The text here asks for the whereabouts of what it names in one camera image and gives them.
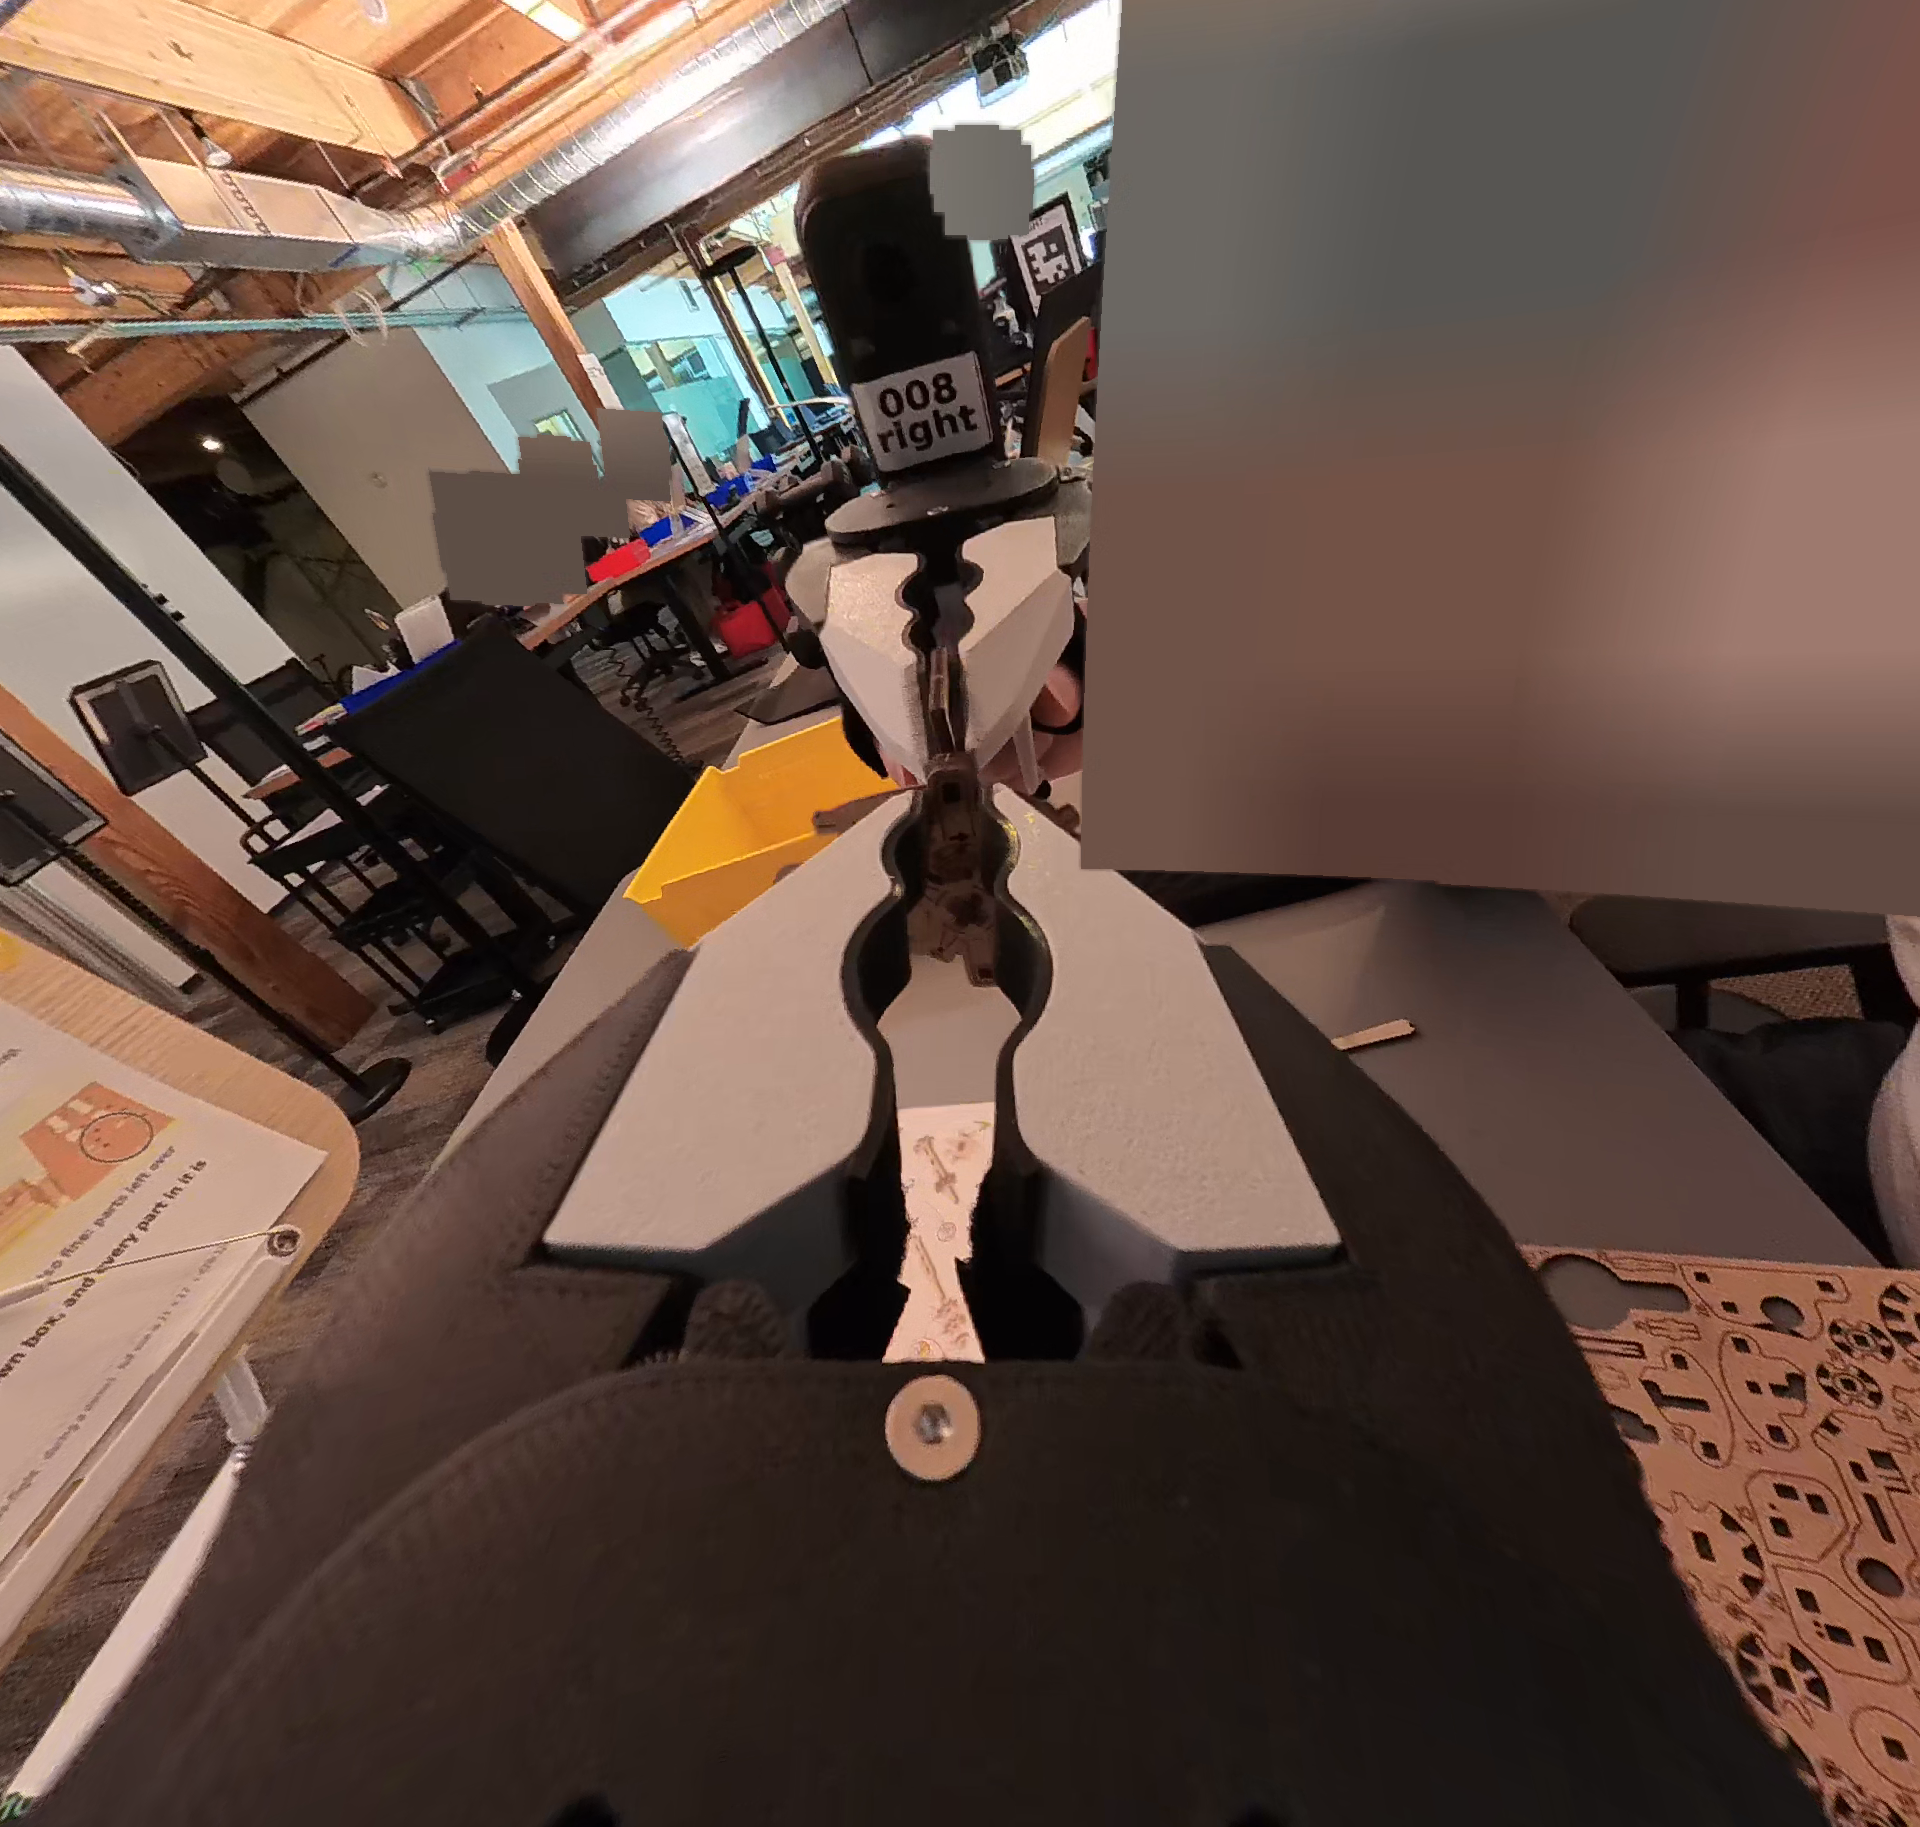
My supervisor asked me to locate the black folded panel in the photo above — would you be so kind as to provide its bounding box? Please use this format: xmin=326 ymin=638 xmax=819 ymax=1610
xmin=320 ymin=612 xmax=700 ymax=931

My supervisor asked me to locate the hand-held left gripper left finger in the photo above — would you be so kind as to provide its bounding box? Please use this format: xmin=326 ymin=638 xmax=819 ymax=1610
xmin=543 ymin=808 xmax=908 ymax=1281

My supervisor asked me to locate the white parts diagram paper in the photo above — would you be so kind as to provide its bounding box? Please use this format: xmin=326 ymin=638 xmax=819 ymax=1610
xmin=884 ymin=1099 xmax=1000 ymax=1363

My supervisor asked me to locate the yellow plastic bin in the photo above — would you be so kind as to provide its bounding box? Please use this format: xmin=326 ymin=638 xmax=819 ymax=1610
xmin=622 ymin=717 xmax=905 ymax=951

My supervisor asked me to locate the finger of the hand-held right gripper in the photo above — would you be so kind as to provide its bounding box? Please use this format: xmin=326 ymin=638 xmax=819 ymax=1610
xmin=936 ymin=510 xmax=1084 ymax=797
xmin=786 ymin=539 xmax=946 ymax=797

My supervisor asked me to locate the small wooden model assembly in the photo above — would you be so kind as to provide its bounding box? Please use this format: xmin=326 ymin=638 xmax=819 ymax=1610
xmin=901 ymin=643 xmax=1010 ymax=991

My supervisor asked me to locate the tablet on stand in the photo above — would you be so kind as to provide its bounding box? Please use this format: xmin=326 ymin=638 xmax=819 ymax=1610
xmin=66 ymin=657 xmax=213 ymax=797

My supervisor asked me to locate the silver ceiling air duct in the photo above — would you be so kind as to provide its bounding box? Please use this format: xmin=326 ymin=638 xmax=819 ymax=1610
xmin=0 ymin=49 xmax=842 ymax=276

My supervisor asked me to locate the printed instruction sheet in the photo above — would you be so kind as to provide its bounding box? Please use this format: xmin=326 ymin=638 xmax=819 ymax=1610
xmin=0 ymin=993 xmax=330 ymax=1573

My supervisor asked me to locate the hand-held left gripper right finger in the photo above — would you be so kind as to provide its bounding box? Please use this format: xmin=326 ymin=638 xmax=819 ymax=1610
xmin=982 ymin=802 xmax=1343 ymax=1281

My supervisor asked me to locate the black pole floor stand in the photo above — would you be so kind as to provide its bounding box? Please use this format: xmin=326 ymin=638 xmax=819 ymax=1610
xmin=0 ymin=442 xmax=416 ymax=1123

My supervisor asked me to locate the laser-cut wooden parts sheet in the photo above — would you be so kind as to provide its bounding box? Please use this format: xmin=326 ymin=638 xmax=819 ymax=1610
xmin=1519 ymin=1246 xmax=1920 ymax=1827

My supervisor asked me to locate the light wooden board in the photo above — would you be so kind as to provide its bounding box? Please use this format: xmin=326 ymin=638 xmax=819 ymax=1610
xmin=0 ymin=928 xmax=362 ymax=1648

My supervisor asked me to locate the black metal rack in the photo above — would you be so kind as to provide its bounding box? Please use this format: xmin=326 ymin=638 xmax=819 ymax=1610
xmin=241 ymin=724 xmax=549 ymax=1035

